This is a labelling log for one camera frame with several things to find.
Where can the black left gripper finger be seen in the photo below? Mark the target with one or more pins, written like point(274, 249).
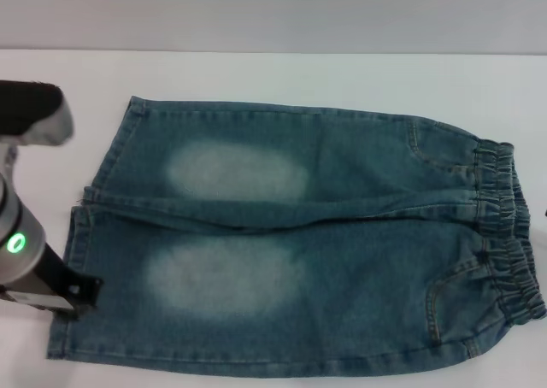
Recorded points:
point(83, 294)

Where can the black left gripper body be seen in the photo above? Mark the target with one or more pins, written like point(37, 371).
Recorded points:
point(53, 277)

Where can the blue denim shorts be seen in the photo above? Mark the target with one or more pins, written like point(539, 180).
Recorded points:
point(342, 170)

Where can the silver flange plate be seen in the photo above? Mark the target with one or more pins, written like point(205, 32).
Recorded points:
point(38, 301)

